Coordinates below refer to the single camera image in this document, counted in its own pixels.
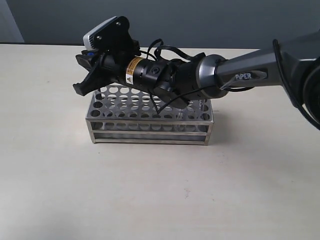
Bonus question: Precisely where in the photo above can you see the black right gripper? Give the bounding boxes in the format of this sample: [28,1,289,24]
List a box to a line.
[72,16,173,96]

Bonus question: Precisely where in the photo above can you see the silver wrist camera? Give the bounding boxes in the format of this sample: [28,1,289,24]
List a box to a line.
[82,16,118,51]

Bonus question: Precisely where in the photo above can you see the steel test tube rack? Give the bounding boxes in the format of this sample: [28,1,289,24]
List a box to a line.
[85,83,214,146]

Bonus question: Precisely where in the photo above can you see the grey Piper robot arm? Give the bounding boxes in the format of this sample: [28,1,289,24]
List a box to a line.
[73,16,320,128]

